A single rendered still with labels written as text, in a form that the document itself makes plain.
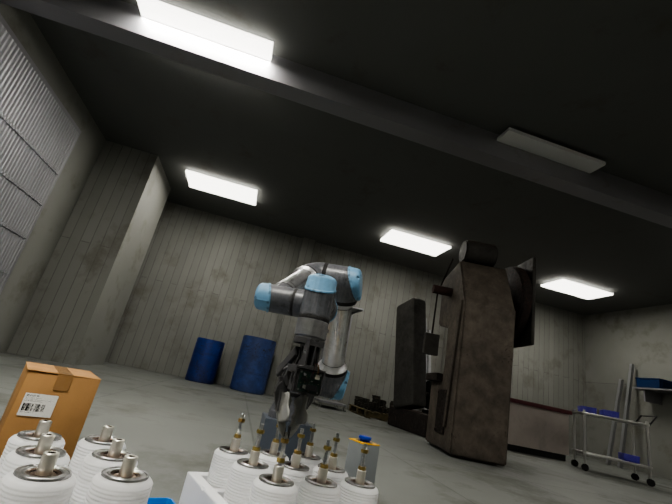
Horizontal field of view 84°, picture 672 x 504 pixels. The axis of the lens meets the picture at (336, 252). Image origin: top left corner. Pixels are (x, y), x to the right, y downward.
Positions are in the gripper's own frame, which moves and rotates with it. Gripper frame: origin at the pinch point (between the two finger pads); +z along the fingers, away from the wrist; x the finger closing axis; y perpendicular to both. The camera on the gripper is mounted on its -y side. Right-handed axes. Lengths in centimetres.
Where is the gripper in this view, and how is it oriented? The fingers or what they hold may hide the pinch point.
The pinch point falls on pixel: (286, 430)
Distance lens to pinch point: 92.6
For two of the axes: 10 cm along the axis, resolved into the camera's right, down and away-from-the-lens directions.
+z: -2.0, 9.3, -3.2
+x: 8.8, 3.1, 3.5
